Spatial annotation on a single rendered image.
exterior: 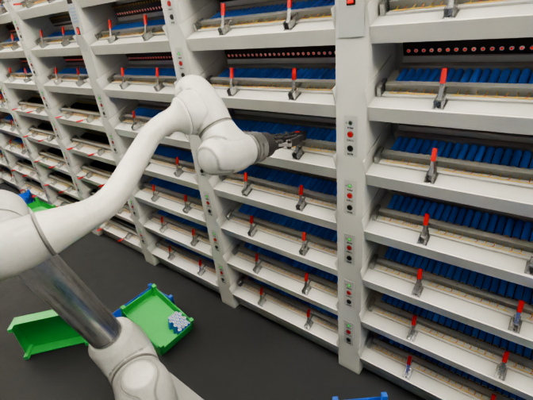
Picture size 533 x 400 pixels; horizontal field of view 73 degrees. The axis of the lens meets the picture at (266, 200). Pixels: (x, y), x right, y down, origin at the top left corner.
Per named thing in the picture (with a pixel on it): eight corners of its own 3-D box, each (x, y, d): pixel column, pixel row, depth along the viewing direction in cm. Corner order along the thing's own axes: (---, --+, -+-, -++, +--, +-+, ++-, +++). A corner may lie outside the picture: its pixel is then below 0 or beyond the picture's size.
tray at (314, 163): (339, 178, 116) (333, 156, 110) (208, 153, 152) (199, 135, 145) (364, 140, 126) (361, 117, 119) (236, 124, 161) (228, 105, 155)
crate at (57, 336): (30, 347, 180) (24, 360, 173) (13, 317, 171) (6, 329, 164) (93, 332, 184) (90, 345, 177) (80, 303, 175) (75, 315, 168)
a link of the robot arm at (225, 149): (266, 155, 97) (242, 115, 99) (225, 167, 86) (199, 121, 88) (243, 175, 105) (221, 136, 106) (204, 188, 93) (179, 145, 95)
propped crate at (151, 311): (193, 328, 181) (193, 319, 176) (160, 356, 167) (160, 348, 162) (155, 292, 193) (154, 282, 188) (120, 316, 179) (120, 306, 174)
